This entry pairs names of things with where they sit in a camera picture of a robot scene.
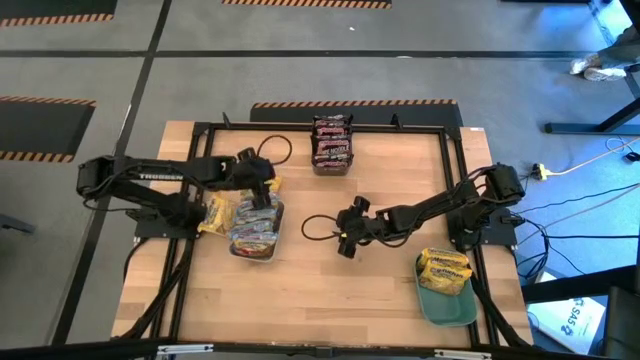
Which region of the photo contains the dark translucent plastic bin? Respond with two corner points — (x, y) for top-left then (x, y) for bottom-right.
(309, 113), (355, 177)

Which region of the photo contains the black desk base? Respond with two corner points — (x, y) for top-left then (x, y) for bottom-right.
(543, 94), (640, 136)

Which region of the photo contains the light desk top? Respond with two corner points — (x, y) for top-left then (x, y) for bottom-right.
(589, 0), (640, 66)

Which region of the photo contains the white printed cardboard box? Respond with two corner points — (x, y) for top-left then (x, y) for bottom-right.
(527, 294), (607, 356)

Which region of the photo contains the person's shoe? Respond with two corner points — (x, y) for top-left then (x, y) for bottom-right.
(569, 52), (601, 76)
(583, 66), (627, 83)

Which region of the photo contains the black aluminium rig frame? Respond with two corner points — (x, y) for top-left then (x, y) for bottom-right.
(149, 112), (506, 349)

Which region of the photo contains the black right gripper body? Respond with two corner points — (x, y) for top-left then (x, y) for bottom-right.
(337, 195), (384, 260)

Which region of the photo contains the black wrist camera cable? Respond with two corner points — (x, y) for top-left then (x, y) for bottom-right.
(301, 214), (342, 243)
(255, 133), (294, 166)

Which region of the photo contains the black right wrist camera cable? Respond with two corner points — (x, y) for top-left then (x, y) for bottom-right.
(301, 214), (342, 243)

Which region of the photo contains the black crossbar beam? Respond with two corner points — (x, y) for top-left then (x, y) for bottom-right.
(0, 339), (640, 360)

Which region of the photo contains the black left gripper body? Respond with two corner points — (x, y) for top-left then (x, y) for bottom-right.
(232, 147), (276, 211)

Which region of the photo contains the black mat with striped edge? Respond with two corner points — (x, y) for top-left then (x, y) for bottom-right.
(248, 98), (465, 129)
(0, 0), (119, 29)
(221, 0), (393, 10)
(0, 95), (97, 164)

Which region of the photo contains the teal green plastic bin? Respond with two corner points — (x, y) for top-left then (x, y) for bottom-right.
(413, 252), (479, 329)

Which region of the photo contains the person's leg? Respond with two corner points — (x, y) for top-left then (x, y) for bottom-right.
(597, 27), (640, 71)

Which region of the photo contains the silver metal bracket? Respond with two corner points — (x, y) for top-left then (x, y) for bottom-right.
(433, 348), (494, 360)
(156, 343), (215, 357)

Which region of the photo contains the pale grey plastic bin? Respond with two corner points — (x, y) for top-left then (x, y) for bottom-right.
(228, 199), (286, 264)

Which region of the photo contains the black cable bundle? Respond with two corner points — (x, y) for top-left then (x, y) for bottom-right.
(459, 247), (532, 347)
(119, 238), (194, 342)

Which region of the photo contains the yellow Maruchan noodle soup pack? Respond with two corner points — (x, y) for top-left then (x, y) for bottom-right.
(198, 193), (239, 236)
(418, 263), (474, 297)
(417, 247), (471, 271)
(238, 175), (284, 202)

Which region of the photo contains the yellow extension cord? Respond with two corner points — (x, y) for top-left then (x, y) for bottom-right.
(547, 135), (640, 177)

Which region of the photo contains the black floor cable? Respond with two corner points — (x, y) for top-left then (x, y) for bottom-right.
(519, 182), (640, 214)
(544, 233), (640, 240)

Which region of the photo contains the black left wrist camera cable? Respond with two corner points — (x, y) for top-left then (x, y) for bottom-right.
(255, 133), (294, 166)

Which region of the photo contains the dark grey chair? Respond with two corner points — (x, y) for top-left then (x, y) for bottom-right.
(602, 285), (640, 360)

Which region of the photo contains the dark metal foot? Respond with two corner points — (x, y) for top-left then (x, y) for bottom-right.
(0, 213), (37, 235)

